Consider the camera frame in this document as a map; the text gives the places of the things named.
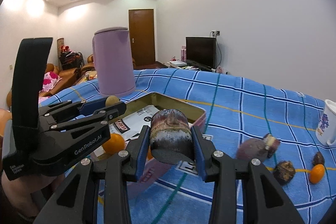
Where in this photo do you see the cut mangosteen slice piece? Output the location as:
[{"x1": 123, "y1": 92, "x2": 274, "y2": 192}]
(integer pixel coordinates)
[{"x1": 262, "y1": 133, "x2": 281, "y2": 159}]

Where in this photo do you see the orange leather sofa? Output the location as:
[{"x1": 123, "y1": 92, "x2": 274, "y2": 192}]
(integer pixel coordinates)
[{"x1": 6, "y1": 54, "x2": 96, "y2": 109}]

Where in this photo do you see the white printed mug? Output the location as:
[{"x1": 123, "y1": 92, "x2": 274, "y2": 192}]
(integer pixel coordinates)
[{"x1": 315, "y1": 100, "x2": 336, "y2": 147}]

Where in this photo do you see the wall power socket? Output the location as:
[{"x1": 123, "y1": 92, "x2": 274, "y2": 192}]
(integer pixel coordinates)
[{"x1": 210, "y1": 30, "x2": 221, "y2": 38}]

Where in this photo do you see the left hand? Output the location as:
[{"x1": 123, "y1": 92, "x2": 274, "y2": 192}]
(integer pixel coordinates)
[{"x1": 1, "y1": 172, "x2": 65, "y2": 218}]

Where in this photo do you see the brown wooden door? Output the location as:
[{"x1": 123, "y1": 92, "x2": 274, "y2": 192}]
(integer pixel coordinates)
[{"x1": 129, "y1": 9, "x2": 155, "y2": 67}]

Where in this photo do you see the dark rough mangosteen shell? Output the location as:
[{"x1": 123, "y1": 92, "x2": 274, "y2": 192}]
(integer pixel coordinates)
[{"x1": 273, "y1": 161, "x2": 295, "y2": 186}]

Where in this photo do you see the white paper in tin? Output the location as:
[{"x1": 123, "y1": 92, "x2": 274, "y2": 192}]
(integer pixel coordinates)
[{"x1": 109, "y1": 105, "x2": 159, "y2": 141}]

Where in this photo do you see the pink floral cushion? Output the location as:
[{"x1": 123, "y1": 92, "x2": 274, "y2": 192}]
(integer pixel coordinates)
[{"x1": 41, "y1": 72, "x2": 62, "y2": 92}]

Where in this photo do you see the low white tv table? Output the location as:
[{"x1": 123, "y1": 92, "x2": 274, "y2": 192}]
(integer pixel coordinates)
[{"x1": 165, "y1": 60, "x2": 216, "y2": 72}]

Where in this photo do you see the pink metal tin box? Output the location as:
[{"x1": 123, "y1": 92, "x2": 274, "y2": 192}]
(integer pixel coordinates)
[{"x1": 93, "y1": 93, "x2": 206, "y2": 182}]

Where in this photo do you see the whole purple mangosteen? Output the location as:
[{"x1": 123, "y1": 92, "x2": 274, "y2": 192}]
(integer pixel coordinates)
[{"x1": 236, "y1": 138, "x2": 268, "y2": 162}]

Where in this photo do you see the orange mandarin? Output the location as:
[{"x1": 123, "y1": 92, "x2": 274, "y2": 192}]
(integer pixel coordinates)
[{"x1": 309, "y1": 164, "x2": 325, "y2": 184}]

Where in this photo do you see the small yellow-brown round fruit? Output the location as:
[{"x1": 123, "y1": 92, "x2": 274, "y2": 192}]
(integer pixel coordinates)
[{"x1": 105, "y1": 96, "x2": 120, "y2": 107}]

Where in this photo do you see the orange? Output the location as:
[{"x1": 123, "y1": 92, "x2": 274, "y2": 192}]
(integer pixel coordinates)
[{"x1": 102, "y1": 134, "x2": 126, "y2": 155}]

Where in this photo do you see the blue plaid tablecloth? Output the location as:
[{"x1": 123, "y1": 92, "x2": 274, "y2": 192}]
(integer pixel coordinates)
[{"x1": 39, "y1": 68, "x2": 336, "y2": 224}]

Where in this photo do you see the lilac cylindrical kettle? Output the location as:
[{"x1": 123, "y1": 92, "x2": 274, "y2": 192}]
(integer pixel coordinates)
[{"x1": 92, "y1": 27, "x2": 135, "y2": 97}]

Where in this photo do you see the black television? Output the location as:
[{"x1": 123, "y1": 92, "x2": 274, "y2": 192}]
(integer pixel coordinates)
[{"x1": 186, "y1": 37, "x2": 217, "y2": 69}]

